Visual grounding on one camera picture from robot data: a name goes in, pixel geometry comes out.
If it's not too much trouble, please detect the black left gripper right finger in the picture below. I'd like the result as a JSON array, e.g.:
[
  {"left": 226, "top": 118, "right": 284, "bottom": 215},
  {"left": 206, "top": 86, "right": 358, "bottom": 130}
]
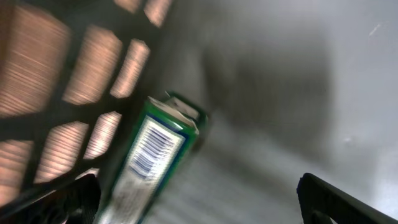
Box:
[{"left": 297, "top": 173, "right": 397, "bottom": 224}]

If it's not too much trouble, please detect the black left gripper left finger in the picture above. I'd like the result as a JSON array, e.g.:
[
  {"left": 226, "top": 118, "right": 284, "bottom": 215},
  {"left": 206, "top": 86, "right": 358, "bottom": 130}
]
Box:
[{"left": 1, "top": 174, "right": 101, "bottom": 224}]

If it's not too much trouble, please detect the green carton with barcode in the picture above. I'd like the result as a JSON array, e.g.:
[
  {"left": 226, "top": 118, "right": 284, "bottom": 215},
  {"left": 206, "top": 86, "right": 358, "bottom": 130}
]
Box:
[{"left": 95, "top": 91, "right": 208, "bottom": 224}]

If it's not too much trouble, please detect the grey plastic lattice basket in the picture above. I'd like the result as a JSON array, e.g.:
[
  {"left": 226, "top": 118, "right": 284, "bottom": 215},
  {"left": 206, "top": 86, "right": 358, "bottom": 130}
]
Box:
[{"left": 1, "top": 1, "right": 397, "bottom": 223}]

